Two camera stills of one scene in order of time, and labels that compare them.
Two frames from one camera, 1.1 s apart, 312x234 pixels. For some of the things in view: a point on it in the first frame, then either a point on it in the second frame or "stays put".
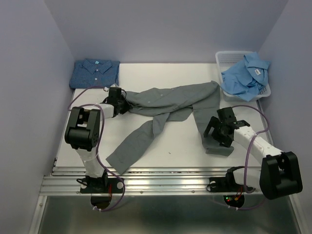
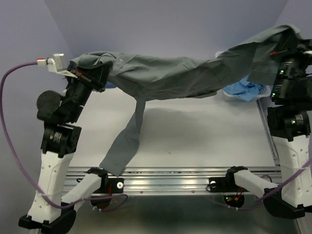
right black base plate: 223,184 stays put
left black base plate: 100,185 stays put
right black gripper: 214,122 → 291,46
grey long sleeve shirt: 171,103 → 138,79
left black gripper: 127,107 → 95,77
